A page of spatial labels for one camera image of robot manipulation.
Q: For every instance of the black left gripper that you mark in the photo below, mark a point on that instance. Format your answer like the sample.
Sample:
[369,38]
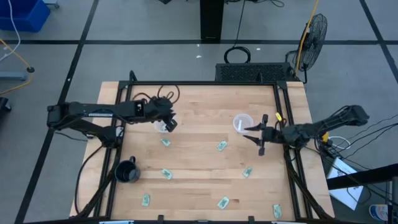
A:
[157,107]

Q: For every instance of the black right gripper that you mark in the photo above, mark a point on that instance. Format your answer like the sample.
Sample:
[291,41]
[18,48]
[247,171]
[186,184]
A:
[270,135]

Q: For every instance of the green white sweetener packet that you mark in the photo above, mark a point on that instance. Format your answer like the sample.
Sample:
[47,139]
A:
[247,172]
[222,145]
[277,211]
[146,199]
[165,142]
[167,174]
[223,202]

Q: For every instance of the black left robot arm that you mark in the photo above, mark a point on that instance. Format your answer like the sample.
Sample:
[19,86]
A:
[93,109]

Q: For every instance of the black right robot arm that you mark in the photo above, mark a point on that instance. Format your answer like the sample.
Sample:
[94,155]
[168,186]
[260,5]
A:
[311,129]

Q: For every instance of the clear plastic cup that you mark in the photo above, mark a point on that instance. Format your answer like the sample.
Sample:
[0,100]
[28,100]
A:
[158,127]
[241,119]

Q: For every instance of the yellow tag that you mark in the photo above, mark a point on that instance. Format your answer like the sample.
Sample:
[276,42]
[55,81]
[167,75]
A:
[278,116]

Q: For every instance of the black mug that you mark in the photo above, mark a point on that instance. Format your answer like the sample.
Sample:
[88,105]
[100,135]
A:
[126,172]

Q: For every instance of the yellow connector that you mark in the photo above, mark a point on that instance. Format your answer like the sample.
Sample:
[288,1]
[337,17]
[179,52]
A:
[325,137]

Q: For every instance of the white paper sheet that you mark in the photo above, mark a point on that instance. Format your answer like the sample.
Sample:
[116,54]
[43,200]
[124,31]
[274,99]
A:
[342,169]

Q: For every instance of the black floor fan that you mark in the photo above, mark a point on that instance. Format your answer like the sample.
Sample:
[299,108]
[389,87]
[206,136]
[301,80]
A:
[314,40]

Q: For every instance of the black column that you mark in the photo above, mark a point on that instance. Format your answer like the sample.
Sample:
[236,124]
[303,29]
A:
[211,18]

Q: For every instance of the black desk bar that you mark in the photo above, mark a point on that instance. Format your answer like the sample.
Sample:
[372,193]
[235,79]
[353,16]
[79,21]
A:
[363,177]

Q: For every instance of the white blue container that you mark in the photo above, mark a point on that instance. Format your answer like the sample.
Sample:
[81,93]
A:
[378,213]

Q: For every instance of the black floor disc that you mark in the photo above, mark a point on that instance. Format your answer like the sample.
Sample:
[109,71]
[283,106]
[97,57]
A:
[30,69]

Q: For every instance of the blue plastic bin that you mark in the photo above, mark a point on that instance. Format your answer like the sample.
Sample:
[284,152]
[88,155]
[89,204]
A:
[21,14]

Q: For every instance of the black aluminium table frame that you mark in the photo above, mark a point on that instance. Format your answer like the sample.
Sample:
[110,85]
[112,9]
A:
[202,83]

